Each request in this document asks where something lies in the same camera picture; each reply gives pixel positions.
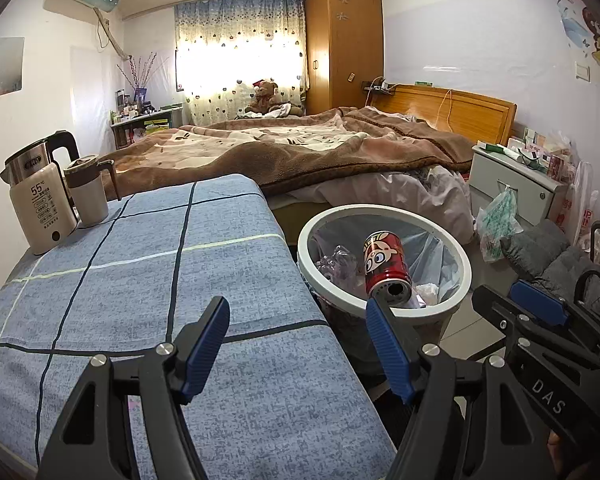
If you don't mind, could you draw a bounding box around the white round trash bin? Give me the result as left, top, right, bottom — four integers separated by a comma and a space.
297, 205, 473, 386

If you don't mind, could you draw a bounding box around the cream electric kettle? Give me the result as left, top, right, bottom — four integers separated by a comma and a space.
0, 130, 81, 256

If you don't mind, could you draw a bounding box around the air conditioner pipe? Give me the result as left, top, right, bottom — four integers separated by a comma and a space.
97, 7, 133, 59

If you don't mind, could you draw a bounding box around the silver wall poster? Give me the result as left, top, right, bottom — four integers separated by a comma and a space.
0, 36, 26, 102

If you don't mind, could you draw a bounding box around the clear bin liner bag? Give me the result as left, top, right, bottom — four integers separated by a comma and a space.
307, 212, 463, 308

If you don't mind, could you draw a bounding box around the wooden wardrobe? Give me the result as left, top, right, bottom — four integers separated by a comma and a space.
304, 0, 385, 116

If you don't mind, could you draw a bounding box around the brown bed blanket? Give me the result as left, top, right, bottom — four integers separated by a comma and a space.
100, 106, 476, 199

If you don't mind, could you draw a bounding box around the green printed plastic bag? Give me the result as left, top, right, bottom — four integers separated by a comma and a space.
475, 185, 523, 263

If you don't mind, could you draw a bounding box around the small wall shelf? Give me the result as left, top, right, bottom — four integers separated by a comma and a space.
362, 79, 397, 97

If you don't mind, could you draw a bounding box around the cluttered white desk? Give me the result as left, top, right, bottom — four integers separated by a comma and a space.
110, 105, 187, 149

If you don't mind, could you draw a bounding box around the person's right hand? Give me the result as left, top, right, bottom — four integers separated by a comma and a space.
546, 427, 596, 480

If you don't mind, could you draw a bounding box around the white tissue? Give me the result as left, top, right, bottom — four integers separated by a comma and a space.
414, 282, 441, 307

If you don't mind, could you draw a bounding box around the grey nightstand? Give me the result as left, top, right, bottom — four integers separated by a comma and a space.
467, 142, 568, 228

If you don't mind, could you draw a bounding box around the yellowish charging cable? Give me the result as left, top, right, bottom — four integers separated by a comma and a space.
436, 88, 454, 134

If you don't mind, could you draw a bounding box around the brown teddy bear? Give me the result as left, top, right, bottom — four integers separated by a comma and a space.
244, 80, 283, 115

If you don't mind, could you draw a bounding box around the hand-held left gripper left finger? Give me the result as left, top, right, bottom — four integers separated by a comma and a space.
36, 296, 231, 480

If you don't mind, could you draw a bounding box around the white brown lidded mug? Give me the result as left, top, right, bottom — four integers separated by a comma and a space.
62, 155, 116, 227

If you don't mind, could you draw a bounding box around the heart print curtain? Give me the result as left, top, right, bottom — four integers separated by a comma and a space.
174, 0, 308, 126

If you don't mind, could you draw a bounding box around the wooden bed headboard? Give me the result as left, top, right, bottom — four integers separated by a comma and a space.
370, 84, 518, 147

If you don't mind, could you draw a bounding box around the white red printed plastic bag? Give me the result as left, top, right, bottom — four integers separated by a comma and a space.
555, 160, 600, 247

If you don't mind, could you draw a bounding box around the pale pink bedsheet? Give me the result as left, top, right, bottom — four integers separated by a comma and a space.
280, 165, 473, 247

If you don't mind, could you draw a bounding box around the grey chair cushion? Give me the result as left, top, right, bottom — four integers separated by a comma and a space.
500, 220, 600, 313

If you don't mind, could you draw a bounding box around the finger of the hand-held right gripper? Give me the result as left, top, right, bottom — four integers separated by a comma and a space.
509, 281, 600, 358
471, 285, 600, 370

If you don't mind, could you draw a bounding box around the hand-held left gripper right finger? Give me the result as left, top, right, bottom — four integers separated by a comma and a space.
365, 297, 556, 480

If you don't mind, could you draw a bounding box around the crushed clear plastic bottle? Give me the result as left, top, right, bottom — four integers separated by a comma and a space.
316, 245, 358, 286

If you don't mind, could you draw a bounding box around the blue checked tablecloth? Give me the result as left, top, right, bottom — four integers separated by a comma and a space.
0, 174, 398, 480

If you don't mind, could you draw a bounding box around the pile of small boxes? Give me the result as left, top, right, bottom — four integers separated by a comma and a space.
509, 127, 577, 182

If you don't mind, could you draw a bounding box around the red cartoon drink can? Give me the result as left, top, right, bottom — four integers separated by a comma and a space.
363, 230, 412, 308

